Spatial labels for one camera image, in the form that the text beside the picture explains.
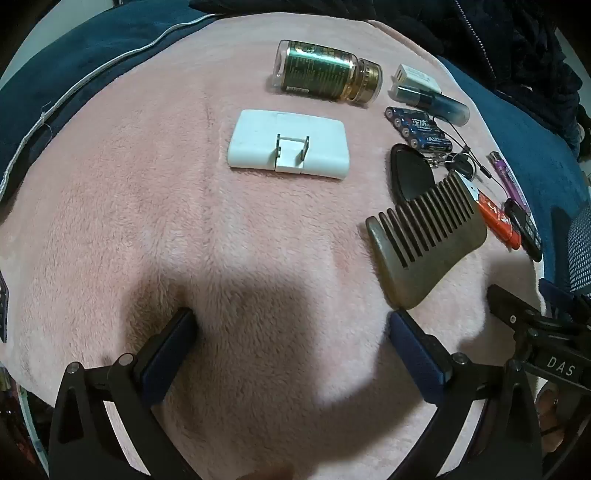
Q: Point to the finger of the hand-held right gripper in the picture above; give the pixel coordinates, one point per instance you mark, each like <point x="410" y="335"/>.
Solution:
<point x="556" y="295"/>
<point x="517" y="311"/>

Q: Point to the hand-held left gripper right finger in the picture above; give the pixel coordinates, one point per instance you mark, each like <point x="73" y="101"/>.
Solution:
<point x="415" y="355"/>

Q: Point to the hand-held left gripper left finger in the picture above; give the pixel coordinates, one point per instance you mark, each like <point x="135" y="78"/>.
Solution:
<point x="168" y="350"/>

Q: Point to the light blue plastic basket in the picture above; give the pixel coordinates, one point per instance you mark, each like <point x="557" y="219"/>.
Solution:
<point x="581" y="254"/>

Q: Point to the black remote key fob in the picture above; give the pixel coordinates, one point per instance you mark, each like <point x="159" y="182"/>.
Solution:
<point x="524" y="228"/>

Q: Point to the red lighter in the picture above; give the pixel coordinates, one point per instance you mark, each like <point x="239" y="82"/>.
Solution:
<point x="496" y="217"/>

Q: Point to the wooden comb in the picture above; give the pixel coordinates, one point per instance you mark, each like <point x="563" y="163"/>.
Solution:
<point x="429" y="240"/>

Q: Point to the purple lighter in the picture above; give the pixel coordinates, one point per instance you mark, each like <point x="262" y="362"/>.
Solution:
<point x="508" y="182"/>

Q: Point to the black teardrop key fob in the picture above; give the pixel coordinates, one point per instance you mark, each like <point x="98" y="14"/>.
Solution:
<point x="408" y="173"/>

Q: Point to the blue battery pack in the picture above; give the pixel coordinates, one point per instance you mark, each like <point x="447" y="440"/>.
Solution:
<point x="418" y="127"/>

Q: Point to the blue spray bottle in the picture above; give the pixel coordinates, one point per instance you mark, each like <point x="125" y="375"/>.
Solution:
<point x="443" y="106"/>

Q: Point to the white power adapter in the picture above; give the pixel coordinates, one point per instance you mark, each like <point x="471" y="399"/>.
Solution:
<point x="258" y="138"/>

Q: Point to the small white charger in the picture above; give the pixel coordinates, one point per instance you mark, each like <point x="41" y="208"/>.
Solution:
<point x="415" y="76"/>

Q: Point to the green gold supplement bottle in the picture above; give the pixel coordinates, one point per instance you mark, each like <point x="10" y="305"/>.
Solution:
<point x="318" y="69"/>

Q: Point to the person's right hand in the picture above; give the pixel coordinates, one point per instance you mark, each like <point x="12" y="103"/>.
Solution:
<point x="551" y="415"/>

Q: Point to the pink blanket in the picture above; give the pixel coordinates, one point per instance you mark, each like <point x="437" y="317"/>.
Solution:
<point x="138" y="230"/>

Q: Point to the dark zipper jacket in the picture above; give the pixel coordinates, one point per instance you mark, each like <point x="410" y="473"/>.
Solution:
<point x="508" y="37"/>

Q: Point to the blue bed cover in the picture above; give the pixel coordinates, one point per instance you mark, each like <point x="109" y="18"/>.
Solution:
<point x="92" y="69"/>

